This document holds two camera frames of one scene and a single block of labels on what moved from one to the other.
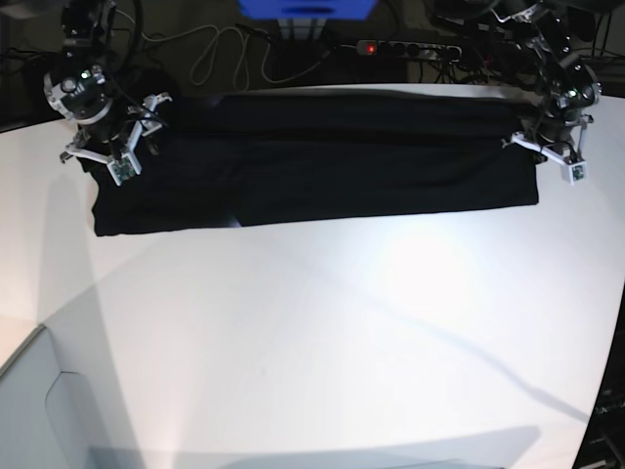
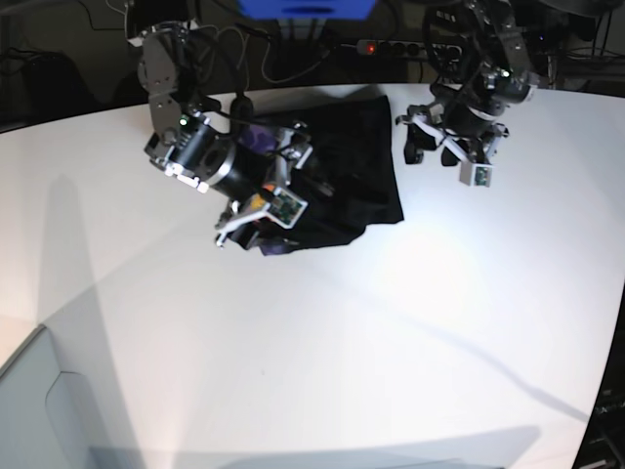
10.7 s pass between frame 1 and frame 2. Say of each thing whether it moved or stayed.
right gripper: moved
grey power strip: stayed
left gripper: moved
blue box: stayed
